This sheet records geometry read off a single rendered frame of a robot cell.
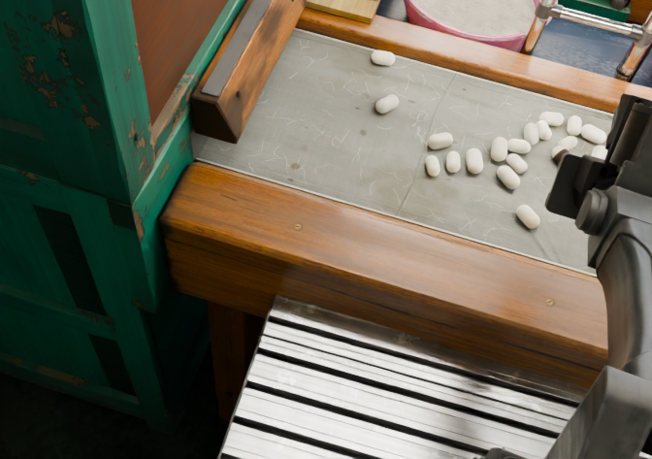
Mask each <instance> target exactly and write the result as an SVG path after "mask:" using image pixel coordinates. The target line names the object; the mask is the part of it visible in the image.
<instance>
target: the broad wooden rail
mask: <svg viewBox="0 0 652 459"><path fill-rule="evenodd" d="M159 223H160V228H161V234H162V239H163V245H164V249H165V255H166V260H167V265H168V271H169V276H170V282H171V286H172V289H173V290H176V291H178V292H181V293H184V294H187V295H191V296H194V297H197V298H200V299H203V300H207V301H210V302H213V303H216V304H219V305H222V306H225V307H228V308H231V309H234V310H237V311H243V312H246V313H249V314H252V315H256V316H259V317H262V318H265V319H266V317H267V315H268V312H269V309H270V306H271V303H272V301H273V298H274V296H275V293H278V294H281V295H284V296H287V297H291V298H294V299H297V300H300V301H304V302H307V303H310V304H313V305H316V306H319V307H322V308H325V309H328V310H332V311H337V312H340V313H344V314H347V315H350V316H353V317H357V318H360V319H363V320H366V321H370V322H372V323H375V324H378V325H382V326H385V327H388V328H391V329H395V330H398V331H401V332H404V333H407V334H410V335H413V336H415V337H419V338H422V339H426V340H429V341H432V342H436V343H439V344H444V345H448V346H451V347H454V348H457V349H461V350H464V351H466V352H469V353H473V354H476V355H479V356H482V357H486V358H489V359H492V360H495V361H499V362H502V363H505V364H508V365H511V366H514V367H517V368H520V369H523V370H527V371H530V372H533V373H536V374H540V375H543V376H546V377H552V378H555V379H558V380H560V381H564V382H567V383H570V384H573V385H577V386H580V387H583V388H586V389H590V388H591V386H592V385H593V383H594V382H595V380H596V379H597V377H598V376H599V374H600V373H601V371H602V370H603V368H604V366H605V365H608V343H607V310H606V302H605V297H604V293H603V287H602V285H601V283H600V282H599V280H598V279H597V278H594V277H590V276H587V275H583V274H580V273H578V272H574V271H571V270H567V269H564V268H561V267H557V266H554V265H550V264H547V263H544V262H540V261H537V260H534V259H531V258H527V257H524V256H521V255H517V254H514V253H510V252H507V251H504V250H500V249H497V248H493V247H490V246H485V245H482V244H478V243H475V242H472V241H468V240H465V239H461V238H458V237H455V236H451V235H448V234H444V233H442V232H439V231H435V230H432V229H428V228H425V227H422V226H418V225H415V224H411V223H408V222H405V221H401V220H399V219H395V218H392V217H388V216H385V215H382V214H378V213H372V212H369V211H366V210H362V209H359V208H355V207H352V206H349V205H346V204H343V203H339V202H336V201H333V200H329V199H326V198H322V197H319V196H316V195H312V194H309V193H306V192H303V191H300V190H296V189H293V188H289V187H286V186H283V185H279V184H276V183H272V182H269V181H265V180H260V179H257V178H254V177H250V176H247V175H244V174H240V173H237V172H233V171H230V170H227V169H223V168H220V167H216V166H213V165H211V164H207V163H204V162H200V161H199V162H194V163H190V164H188V165H187V166H186V167H185V169H184V171H183V173H182V175H181V177H180V178H179V181H178V183H177V185H176V187H175V189H174V190H173V192H172V194H171V196H170V198H169V200H168V201H167V203H166V205H165V207H164V209H163V211H162V213H161V214H160V215H159Z"/></svg>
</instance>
